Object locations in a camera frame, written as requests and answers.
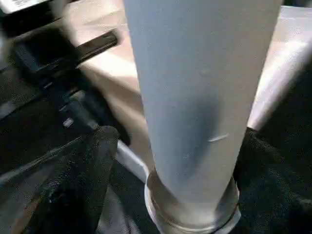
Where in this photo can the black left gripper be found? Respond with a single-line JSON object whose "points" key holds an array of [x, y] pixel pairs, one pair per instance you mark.
{"points": [[73, 92]]}

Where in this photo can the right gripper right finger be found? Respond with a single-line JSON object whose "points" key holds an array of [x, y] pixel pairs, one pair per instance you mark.
{"points": [[273, 195]]}

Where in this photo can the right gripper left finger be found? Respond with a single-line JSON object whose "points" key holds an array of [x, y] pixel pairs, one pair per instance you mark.
{"points": [[61, 190]]}

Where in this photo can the white plastic table top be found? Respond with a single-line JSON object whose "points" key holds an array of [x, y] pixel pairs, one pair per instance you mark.
{"points": [[109, 73]]}

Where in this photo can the white plastic table leg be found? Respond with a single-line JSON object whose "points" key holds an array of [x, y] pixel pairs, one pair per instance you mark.
{"points": [[195, 73]]}

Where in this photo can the black work mat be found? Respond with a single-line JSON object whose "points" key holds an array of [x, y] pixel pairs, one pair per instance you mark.
{"points": [[126, 195]]}

